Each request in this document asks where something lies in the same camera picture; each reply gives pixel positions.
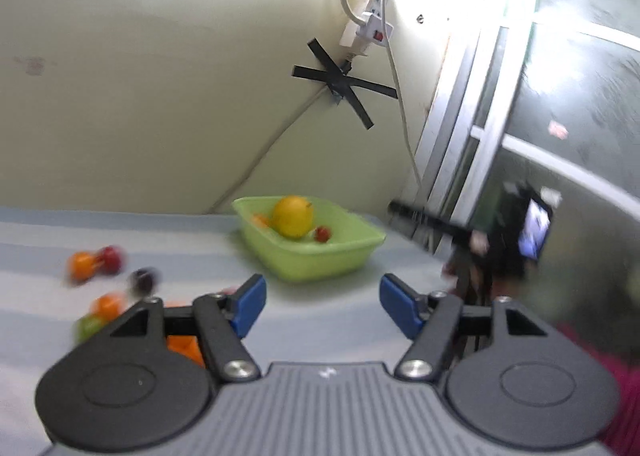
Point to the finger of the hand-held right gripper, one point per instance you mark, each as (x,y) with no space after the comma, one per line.
(430,221)

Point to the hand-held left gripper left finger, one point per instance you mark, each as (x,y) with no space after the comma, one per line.
(250,303)

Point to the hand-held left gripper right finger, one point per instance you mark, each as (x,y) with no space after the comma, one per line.
(397,303)

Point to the orange cherry tomato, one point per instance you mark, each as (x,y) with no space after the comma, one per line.
(107,306)
(186,348)
(82,265)

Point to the green plastic basin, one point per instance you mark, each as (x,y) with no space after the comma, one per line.
(320,248)

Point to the dark purple cherry tomato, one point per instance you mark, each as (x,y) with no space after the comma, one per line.
(145,280)

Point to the striped bed sheet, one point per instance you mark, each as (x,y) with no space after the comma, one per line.
(320,301)

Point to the large yellow citrus fruit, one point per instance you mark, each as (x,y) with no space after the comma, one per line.
(292,216)

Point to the small red tomato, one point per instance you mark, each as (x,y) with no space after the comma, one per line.
(322,233)

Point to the red window sticker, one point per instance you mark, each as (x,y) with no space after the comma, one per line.
(558,129)

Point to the red cherry tomato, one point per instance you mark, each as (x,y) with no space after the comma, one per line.
(111,258)

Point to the black tape cross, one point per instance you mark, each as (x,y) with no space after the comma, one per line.
(345,84)

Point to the green cherry tomato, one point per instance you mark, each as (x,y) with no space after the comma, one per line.
(87,327)

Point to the person's pink clothing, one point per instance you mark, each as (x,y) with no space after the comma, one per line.
(607,386)

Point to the white power strip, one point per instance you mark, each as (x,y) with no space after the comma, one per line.
(366,31)

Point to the aluminium window frame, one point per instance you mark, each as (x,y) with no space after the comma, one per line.
(470,136)

